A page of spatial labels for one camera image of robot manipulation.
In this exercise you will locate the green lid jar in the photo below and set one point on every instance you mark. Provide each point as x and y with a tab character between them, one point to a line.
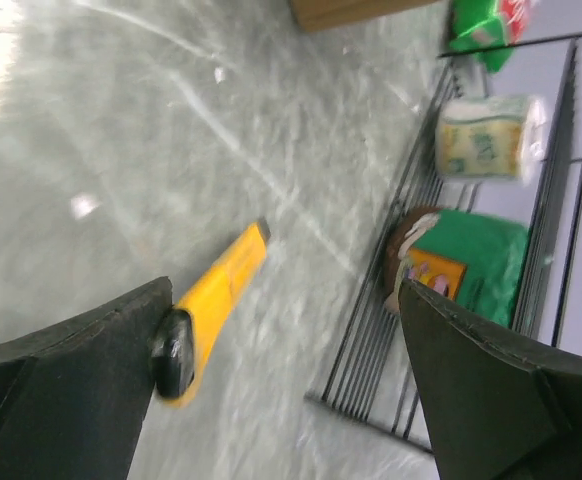
472	259

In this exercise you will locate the green white chips bag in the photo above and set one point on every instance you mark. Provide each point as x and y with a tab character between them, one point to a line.
489	23

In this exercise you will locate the yellow utility knife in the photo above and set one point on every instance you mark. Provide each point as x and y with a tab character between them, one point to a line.
186	337

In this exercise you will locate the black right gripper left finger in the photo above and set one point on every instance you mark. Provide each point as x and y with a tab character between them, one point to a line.
73	396

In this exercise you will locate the brown cardboard express box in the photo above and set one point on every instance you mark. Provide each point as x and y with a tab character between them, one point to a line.
320	15

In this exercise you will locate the black wire basket rack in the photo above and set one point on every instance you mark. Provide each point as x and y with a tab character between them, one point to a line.
358	368

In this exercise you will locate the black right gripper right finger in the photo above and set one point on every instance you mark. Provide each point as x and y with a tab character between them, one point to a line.
498	405

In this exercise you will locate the white lid can in rack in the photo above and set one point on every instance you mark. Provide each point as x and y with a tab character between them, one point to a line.
496	138

